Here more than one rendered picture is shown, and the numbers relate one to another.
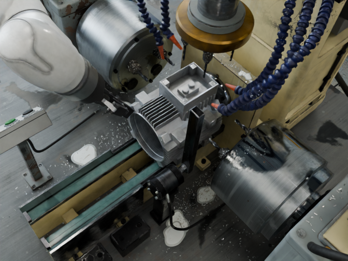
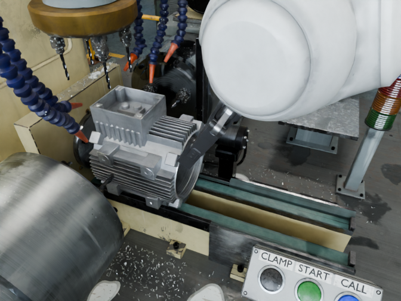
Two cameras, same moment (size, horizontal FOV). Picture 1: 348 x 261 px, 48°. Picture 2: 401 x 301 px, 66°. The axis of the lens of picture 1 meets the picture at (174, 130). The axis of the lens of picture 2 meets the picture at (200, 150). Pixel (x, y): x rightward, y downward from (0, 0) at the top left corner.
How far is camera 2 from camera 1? 1.04 m
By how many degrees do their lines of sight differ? 69
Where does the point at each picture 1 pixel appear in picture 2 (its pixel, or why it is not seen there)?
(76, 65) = not seen: outside the picture
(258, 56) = (52, 80)
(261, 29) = (31, 51)
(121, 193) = (249, 193)
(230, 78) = (96, 91)
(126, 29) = (45, 174)
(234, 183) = not seen: hidden behind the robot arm
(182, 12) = (91, 9)
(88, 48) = (71, 273)
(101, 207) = (277, 202)
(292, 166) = (190, 37)
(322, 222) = not seen: hidden behind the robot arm
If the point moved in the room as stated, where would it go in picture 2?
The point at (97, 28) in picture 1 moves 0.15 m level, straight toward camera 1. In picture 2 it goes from (37, 237) to (141, 184)
